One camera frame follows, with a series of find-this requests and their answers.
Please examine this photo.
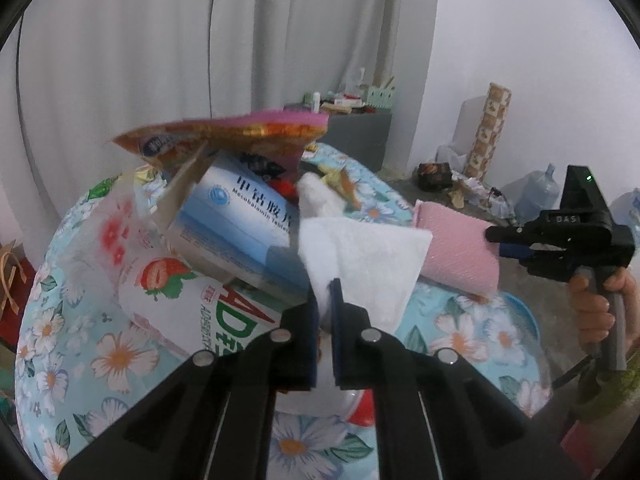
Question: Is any white paper napkin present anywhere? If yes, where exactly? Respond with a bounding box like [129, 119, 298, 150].
[298, 216, 434, 332]

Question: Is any green paper box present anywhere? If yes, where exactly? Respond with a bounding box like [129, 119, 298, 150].
[366, 84, 397, 111]

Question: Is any clear water jug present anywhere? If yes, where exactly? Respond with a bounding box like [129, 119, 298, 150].
[610, 188, 640, 242]
[514, 162, 562, 225]

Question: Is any red gift bag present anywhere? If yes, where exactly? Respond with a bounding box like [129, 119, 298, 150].
[0, 239, 38, 347]

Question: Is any blue plastic basin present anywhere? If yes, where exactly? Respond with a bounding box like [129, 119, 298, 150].
[500, 292, 542, 342]

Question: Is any grey cabinet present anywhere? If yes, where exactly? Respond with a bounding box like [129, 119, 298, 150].
[327, 109, 394, 173]

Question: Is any brown box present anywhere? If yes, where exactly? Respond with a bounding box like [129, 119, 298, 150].
[417, 161, 454, 192]

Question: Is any white curtain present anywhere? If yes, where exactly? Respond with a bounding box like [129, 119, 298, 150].
[14, 0, 442, 213]

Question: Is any yellow orange candy wrapper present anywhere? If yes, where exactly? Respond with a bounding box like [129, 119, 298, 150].
[322, 166, 363, 211]

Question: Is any blue white medicine box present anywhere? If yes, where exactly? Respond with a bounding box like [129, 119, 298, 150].
[160, 142, 312, 304]

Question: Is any gold candy wrapper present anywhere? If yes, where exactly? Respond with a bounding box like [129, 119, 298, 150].
[131, 167, 167, 187]

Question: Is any white strawberry print bottle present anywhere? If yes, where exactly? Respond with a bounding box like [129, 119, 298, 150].
[117, 255, 377, 429]

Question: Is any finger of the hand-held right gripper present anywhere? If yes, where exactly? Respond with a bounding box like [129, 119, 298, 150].
[484, 224, 541, 247]
[499, 244, 538, 267]

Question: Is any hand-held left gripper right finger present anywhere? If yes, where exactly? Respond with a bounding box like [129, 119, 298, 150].
[327, 278, 586, 480]

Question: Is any clear red flower plastic wrapper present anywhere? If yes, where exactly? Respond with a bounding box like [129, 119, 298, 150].
[92, 174, 174, 287]

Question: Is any patterned paper roll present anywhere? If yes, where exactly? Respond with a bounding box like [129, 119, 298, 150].
[464, 82, 514, 182]

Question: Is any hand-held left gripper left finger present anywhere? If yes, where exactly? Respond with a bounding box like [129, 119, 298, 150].
[60, 287, 321, 480]

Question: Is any person's right hand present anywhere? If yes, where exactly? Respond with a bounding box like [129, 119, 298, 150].
[570, 266, 640, 356]

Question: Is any green candy wrapper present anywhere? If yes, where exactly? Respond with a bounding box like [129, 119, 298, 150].
[89, 177, 123, 202]

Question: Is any floral tablecloth table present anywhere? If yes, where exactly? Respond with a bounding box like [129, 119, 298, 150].
[15, 142, 554, 480]

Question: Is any pink sponge cloth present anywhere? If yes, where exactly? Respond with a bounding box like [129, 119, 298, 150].
[413, 199, 502, 295]

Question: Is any black red snack packet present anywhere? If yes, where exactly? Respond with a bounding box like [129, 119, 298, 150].
[239, 152, 292, 182]

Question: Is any black cable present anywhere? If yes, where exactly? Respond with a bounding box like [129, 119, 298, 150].
[550, 355, 594, 390]

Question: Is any pink orange snack packet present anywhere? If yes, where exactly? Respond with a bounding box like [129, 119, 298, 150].
[112, 112, 331, 177]

